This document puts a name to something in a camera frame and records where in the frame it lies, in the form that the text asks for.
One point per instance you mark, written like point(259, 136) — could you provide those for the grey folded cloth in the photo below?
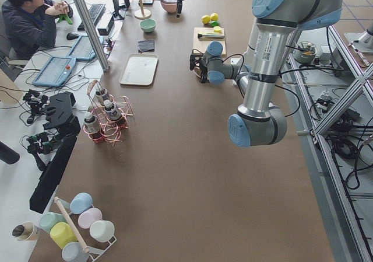
point(146, 46)

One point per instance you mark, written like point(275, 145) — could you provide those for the white cup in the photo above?
point(102, 230)

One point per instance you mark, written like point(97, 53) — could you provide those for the green ceramic bowl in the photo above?
point(148, 25)

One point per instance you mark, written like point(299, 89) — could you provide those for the blue teach pendant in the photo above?
point(55, 72)
point(82, 50)

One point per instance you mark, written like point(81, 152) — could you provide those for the yellow lemon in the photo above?
point(214, 16)
point(205, 19)

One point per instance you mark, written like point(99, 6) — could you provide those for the seated person dark jacket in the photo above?
point(30, 25)

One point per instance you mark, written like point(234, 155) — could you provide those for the green lime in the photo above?
point(214, 23)

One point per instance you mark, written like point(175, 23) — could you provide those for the aluminium frame rail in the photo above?
point(336, 122)

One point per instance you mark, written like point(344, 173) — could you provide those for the pink bowl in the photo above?
point(169, 6)

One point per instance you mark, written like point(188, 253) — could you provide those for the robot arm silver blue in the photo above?
point(257, 120)

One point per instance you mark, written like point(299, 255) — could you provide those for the mint green cup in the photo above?
point(49, 220)

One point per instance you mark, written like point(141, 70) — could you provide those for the pink cup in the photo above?
point(88, 217)

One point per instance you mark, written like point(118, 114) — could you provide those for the paper coffee cup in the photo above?
point(26, 231)

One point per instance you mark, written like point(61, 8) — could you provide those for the dark drink bottle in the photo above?
point(102, 95)
point(112, 111)
point(92, 125)

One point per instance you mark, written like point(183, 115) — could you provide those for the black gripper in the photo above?
point(204, 69)

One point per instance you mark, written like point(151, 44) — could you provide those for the green pot with utensils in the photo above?
point(305, 52)

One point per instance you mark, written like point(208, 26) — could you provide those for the black keyboard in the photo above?
point(95, 12)

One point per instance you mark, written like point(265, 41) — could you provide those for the white rabbit print tray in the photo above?
point(139, 70)

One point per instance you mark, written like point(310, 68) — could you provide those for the yellow cup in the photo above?
point(62, 234)

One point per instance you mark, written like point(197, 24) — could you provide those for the black computer mouse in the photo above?
point(72, 36)

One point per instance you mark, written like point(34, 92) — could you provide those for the grey blue cup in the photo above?
point(73, 252)

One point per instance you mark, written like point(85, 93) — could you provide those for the aluminium frame post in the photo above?
point(91, 33)

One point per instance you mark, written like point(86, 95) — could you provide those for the steel muddler rod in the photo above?
point(210, 36)

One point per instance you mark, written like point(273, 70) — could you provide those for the copper wire bottle rack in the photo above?
point(110, 130)

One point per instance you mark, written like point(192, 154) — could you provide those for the white wire cup rack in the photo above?
point(89, 245)

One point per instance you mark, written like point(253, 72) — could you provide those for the half cut lemon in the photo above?
point(217, 29)

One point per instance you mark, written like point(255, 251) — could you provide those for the wooden mug tree stand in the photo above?
point(142, 13)

